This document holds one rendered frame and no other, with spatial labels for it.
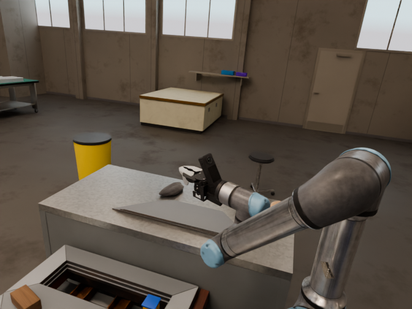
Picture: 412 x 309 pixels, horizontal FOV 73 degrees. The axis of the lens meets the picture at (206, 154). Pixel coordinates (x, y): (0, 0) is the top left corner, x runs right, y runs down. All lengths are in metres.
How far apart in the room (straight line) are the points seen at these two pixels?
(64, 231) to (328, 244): 1.33
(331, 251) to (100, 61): 9.79
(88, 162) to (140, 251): 2.41
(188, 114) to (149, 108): 0.99
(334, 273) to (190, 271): 0.76
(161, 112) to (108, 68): 3.67
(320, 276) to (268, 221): 0.24
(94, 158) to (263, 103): 5.81
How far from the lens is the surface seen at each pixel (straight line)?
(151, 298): 1.32
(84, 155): 3.72
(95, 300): 1.65
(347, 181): 0.59
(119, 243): 1.51
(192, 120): 6.64
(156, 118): 6.98
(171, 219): 1.43
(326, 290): 0.85
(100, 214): 1.54
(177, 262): 1.40
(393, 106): 8.85
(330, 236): 0.77
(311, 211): 0.59
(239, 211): 0.87
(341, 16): 8.47
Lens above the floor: 1.87
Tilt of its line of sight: 20 degrees down
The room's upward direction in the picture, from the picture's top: 5 degrees clockwise
